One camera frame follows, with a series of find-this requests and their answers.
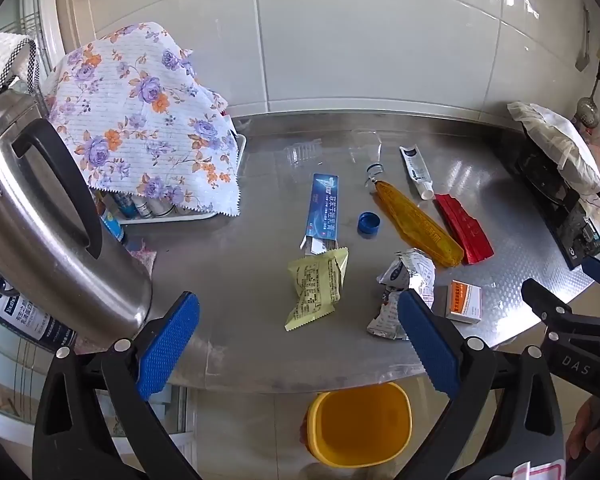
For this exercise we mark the blue bottle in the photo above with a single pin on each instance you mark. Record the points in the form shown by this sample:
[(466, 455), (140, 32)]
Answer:
[(112, 227)]

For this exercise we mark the pink floral pad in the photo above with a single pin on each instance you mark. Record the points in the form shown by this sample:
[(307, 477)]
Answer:
[(144, 258)]

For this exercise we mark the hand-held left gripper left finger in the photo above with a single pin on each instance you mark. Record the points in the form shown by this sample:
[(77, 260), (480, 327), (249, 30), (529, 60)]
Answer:
[(170, 345)]

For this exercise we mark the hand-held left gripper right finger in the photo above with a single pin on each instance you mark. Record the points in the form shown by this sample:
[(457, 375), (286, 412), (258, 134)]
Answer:
[(427, 345)]

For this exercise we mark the floral cloth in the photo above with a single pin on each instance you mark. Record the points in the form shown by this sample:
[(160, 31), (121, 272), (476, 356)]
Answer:
[(140, 110)]

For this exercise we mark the metal skimmer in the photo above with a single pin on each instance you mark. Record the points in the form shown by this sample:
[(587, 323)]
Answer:
[(587, 107)]

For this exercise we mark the clear plastic cup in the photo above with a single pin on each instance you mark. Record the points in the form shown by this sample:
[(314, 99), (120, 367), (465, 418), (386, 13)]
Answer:
[(365, 145)]

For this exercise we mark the white cloth cover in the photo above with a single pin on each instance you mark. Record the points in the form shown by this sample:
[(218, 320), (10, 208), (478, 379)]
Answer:
[(555, 135)]

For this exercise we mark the blue bottle cap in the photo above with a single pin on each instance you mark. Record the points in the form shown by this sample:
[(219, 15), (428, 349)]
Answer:
[(369, 223)]

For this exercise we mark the person's right hand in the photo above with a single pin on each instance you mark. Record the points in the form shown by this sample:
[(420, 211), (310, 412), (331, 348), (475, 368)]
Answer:
[(585, 425)]

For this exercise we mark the white and navy carton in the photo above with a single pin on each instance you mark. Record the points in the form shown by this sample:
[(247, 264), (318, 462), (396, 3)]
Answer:
[(25, 321)]

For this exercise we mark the pale yellow snack wrapper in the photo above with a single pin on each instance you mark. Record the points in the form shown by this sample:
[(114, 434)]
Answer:
[(315, 285)]

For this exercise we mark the white squeeze tube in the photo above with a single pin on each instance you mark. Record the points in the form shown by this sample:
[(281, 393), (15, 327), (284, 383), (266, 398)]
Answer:
[(416, 167)]

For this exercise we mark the silver wrapper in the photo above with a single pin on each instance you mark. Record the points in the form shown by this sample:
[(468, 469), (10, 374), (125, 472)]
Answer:
[(405, 272)]

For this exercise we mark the red foil packet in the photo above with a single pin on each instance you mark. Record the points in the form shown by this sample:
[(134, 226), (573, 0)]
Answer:
[(465, 227)]

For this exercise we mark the yellow plastic bin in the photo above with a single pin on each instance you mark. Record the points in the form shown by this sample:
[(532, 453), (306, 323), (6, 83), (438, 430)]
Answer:
[(360, 425)]

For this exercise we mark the white plastic rack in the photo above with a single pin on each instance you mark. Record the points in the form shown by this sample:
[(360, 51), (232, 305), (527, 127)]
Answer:
[(190, 218)]

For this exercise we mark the stainless steel kettle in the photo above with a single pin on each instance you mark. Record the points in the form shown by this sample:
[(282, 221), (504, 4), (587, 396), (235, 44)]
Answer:
[(55, 260)]

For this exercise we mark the blue toothpaste box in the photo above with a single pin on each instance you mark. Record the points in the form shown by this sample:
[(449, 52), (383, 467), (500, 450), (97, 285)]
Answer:
[(322, 210)]

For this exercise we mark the small orange medicine box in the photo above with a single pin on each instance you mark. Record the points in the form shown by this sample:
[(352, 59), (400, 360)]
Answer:
[(464, 300)]

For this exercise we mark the metal spatula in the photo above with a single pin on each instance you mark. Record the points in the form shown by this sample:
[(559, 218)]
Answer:
[(582, 60)]

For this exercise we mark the black induction cooker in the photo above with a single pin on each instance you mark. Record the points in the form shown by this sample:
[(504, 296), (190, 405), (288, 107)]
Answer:
[(555, 200)]

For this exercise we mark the clear plastic blister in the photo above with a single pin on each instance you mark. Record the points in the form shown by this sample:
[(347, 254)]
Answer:
[(302, 152)]

